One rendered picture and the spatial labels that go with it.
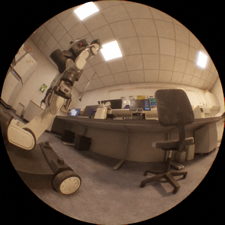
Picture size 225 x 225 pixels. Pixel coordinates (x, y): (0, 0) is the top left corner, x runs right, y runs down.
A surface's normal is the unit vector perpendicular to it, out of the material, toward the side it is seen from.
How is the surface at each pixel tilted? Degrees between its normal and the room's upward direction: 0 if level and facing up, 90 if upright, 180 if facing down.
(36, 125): 90
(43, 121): 115
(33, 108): 90
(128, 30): 180
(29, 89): 90
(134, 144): 90
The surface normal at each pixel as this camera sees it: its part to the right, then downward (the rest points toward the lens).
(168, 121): -0.44, -0.43
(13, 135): 0.93, 0.00
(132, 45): -0.17, 0.90
